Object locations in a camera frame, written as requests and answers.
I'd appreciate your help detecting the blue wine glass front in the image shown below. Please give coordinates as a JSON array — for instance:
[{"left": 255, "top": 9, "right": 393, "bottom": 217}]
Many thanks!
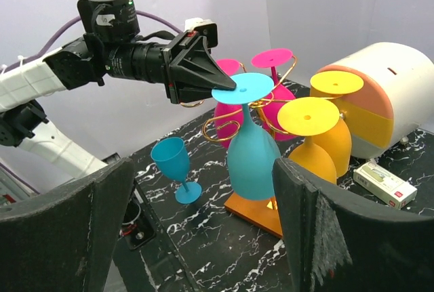
[{"left": 151, "top": 137, "right": 202, "bottom": 205}]

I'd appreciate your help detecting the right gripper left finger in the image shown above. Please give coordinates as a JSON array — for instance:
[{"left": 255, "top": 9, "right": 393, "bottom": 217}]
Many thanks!
[{"left": 1, "top": 158, "right": 134, "bottom": 291}]

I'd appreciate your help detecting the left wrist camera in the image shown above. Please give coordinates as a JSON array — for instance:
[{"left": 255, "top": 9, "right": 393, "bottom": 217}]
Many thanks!
[{"left": 184, "top": 17, "right": 218, "bottom": 48}]

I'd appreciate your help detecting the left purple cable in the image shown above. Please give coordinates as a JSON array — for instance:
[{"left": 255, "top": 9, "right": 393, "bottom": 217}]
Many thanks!
[{"left": 6, "top": 10, "right": 184, "bottom": 71}]

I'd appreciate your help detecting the magenta wine glass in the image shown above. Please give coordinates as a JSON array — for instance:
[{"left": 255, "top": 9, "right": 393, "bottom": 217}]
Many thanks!
[
  {"left": 213, "top": 58, "right": 245, "bottom": 149},
  {"left": 251, "top": 48, "right": 296, "bottom": 141}
]

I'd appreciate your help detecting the pink yellow cylinder box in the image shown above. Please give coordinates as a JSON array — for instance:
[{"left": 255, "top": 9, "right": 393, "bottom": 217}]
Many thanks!
[{"left": 310, "top": 42, "right": 433, "bottom": 159}]

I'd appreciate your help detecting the aluminium frame rail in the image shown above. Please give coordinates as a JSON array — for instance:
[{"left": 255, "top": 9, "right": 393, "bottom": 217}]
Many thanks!
[{"left": 1, "top": 165, "right": 38, "bottom": 206}]

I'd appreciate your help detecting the orange wine glass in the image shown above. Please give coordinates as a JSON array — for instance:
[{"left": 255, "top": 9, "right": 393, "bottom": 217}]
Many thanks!
[
  {"left": 277, "top": 97, "right": 339, "bottom": 184},
  {"left": 310, "top": 70, "right": 364, "bottom": 178}
]

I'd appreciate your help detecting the blue wine glass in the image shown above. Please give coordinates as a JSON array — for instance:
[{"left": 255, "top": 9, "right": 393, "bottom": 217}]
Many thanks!
[
  {"left": 212, "top": 72, "right": 281, "bottom": 201},
  {"left": 151, "top": 137, "right": 202, "bottom": 205}
]

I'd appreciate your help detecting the wooden rack base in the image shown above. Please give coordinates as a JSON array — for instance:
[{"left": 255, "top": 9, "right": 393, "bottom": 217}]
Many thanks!
[{"left": 224, "top": 193, "right": 283, "bottom": 238}]

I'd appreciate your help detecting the black marble mat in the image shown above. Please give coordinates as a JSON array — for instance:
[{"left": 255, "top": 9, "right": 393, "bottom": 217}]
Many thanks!
[{"left": 111, "top": 78, "right": 434, "bottom": 292}]

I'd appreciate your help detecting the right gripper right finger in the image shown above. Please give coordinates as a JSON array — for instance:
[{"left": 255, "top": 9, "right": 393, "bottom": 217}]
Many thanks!
[{"left": 273, "top": 158, "right": 433, "bottom": 291}]

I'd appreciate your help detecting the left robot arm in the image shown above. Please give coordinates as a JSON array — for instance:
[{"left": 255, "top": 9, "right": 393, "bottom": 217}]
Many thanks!
[{"left": 1, "top": 0, "right": 236, "bottom": 179}]

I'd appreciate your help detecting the small white box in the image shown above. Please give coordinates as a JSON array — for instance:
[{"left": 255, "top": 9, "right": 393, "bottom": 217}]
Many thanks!
[{"left": 353, "top": 162, "right": 418, "bottom": 209}]

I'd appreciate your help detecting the gold wire glass rack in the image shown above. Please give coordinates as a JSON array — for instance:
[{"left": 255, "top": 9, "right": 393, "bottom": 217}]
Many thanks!
[{"left": 179, "top": 54, "right": 347, "bottom": 144}]

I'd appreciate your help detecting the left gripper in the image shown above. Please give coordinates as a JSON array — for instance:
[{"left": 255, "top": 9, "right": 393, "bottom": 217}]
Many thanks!
[{"left": 161, "top": 30, "right": 236, "bottom": 104}]

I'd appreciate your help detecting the orange wine glass front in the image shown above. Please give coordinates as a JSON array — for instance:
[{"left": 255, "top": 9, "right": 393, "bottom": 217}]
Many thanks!
[{"left": 277, "top": 97, "right": 339, "bottom": 184}]

